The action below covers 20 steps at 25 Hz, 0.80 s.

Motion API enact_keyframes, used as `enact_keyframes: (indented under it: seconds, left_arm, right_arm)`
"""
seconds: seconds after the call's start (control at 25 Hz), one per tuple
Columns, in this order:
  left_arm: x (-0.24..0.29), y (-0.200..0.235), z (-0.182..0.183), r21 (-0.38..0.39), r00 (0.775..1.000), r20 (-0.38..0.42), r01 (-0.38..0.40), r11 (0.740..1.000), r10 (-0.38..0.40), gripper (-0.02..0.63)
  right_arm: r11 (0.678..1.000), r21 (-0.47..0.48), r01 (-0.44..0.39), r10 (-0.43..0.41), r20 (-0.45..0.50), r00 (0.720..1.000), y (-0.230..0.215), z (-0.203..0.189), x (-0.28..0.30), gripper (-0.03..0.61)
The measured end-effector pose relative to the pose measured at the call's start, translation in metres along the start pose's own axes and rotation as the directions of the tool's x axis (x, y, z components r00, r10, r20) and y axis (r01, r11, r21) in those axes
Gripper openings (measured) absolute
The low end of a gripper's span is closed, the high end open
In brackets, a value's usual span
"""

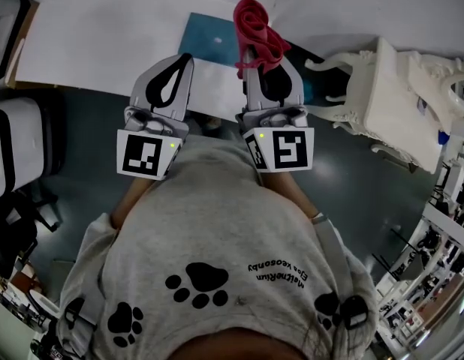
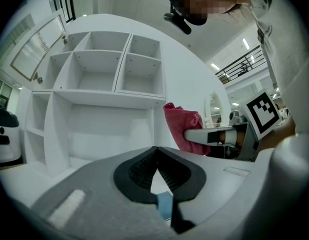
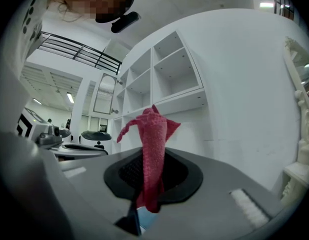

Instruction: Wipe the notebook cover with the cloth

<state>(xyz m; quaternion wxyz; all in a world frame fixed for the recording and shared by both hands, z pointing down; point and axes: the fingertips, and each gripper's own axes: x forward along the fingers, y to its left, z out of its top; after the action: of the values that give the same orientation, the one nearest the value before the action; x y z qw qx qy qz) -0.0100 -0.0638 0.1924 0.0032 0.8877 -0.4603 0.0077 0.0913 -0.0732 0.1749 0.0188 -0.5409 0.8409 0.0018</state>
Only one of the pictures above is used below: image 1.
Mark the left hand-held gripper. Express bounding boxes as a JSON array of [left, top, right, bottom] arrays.
[[116, 52, 195, 182]]

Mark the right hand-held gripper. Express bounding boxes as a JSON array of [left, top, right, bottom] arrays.
[[235, 46, 315, 173]]

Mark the teal notebook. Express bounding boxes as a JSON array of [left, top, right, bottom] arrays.
[[178, 11, 242, 68]]

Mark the red cloth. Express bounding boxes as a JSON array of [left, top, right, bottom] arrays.
[[233, 0, 293, 81]]

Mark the person's left forearm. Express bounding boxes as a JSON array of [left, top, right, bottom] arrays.
[[110, 173, 152, 233]]

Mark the person's right forearm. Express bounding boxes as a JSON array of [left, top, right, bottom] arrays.
[[262, 169, 324, 221]]

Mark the white ornate carved stand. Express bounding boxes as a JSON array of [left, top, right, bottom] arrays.
[[304, 37, 464, 175]]

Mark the white box with black trim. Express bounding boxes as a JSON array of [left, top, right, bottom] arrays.
[[0, 96, 66, 204], [0, 0, 32, 86]]

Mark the grey paw print shirt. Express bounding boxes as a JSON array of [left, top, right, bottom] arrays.
[[55, 135, 379, 360]]

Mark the black chair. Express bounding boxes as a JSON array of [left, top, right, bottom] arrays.
[[0, 191, 62, 281]]

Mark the cluttered white shelving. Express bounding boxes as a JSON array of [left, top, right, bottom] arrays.
[[376, 136, 464, 360]]

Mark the grey shoulder strap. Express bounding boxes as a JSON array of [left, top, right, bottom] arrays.
[[313, 215, 355, 303]]

